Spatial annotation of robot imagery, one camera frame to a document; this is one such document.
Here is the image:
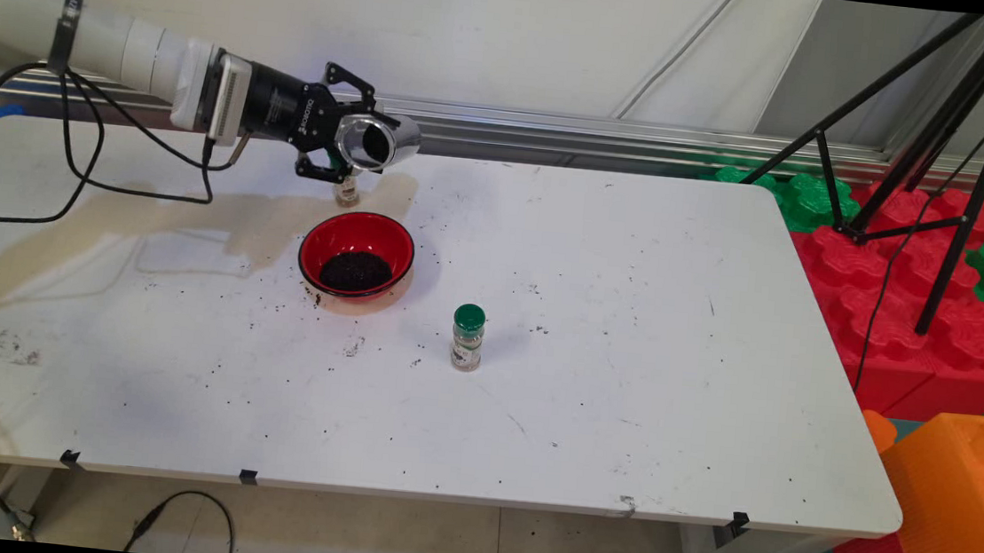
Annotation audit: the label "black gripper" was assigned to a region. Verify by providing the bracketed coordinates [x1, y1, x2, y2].
[238, 54, 381, 189]

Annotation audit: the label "clear jar with dark granules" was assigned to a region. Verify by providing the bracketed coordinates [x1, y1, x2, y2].
[330, 107, 425, 178]

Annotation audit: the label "green-lidded spice jar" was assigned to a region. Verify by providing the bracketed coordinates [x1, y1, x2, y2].
[448, 303, 488, 374]
[333, 174, 365, 209]

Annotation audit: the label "red bowl with black rim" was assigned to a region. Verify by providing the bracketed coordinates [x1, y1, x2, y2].
[295, 207, 419, 308]

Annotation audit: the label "dark granules in bowl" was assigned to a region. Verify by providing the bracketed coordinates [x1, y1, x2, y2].
[317, 249, 395, 296]

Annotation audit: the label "red green foam mat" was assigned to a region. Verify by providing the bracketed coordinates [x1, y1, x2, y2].
[709, 162, 863, 239]

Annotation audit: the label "red foam building blocks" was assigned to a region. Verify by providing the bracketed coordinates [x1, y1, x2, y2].
[779, 174, 984, 427]

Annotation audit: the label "small orange foam block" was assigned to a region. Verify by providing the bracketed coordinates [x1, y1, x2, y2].
[858, 408, 901, 457]

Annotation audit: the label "black tripod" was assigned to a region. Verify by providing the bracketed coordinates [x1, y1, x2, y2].
[728, 0, 984, 343]

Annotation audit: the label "black strap on arm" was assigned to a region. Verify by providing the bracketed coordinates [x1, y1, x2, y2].
[45, 0, 86, 80]

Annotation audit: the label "aluminium rail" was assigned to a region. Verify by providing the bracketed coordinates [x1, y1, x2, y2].
[0, 55, 984, 201]

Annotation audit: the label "black floor cable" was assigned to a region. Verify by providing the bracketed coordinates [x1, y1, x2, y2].
[122, 484, 239, 553]

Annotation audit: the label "thin black tripod cable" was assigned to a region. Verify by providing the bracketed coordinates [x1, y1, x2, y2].
[852, 43, 984, 405]

